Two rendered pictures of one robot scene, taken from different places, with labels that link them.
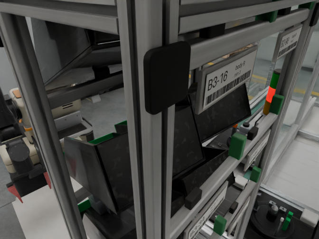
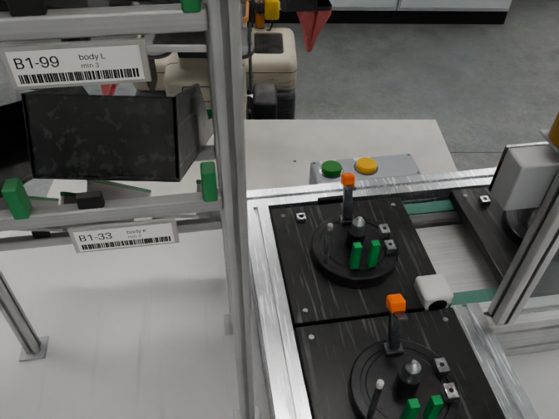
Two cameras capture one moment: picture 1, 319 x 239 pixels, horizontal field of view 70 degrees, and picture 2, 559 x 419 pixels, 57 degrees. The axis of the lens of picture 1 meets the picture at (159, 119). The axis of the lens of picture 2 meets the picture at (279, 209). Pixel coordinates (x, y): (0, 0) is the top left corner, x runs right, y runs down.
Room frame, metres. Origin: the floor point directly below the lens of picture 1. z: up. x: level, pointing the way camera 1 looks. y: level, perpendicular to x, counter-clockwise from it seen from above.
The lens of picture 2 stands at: (0.13, -0.44, 1.61)
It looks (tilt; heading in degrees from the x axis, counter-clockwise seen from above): 44 degrees down; 39
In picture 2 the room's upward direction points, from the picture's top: 1 degrees clockwise
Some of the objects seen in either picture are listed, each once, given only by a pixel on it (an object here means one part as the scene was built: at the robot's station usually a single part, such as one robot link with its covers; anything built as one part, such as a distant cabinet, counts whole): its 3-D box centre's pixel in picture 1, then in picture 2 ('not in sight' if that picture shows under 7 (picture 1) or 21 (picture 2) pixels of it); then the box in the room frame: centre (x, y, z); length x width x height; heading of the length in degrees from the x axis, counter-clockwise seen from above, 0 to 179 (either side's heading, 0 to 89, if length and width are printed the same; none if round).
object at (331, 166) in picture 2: not in sight; (331, 170); (0.79, -0.03, 0.96); 0.04 x 0.04 x 0.02
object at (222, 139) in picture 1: (240, 146); (541, 233); (0.90, -0.40, 0.96); 0.24 x 0.24 x 0.02; 49
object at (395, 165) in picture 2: not in sight; (363, 179); (0.85, -0.07, 0.93); 0.21 x 0.07 x 0.06; 139
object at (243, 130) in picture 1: (247, 130); not in sight; (0.89, -0.41, 1.06); 0.08 x 0.04 x 0.07; 49
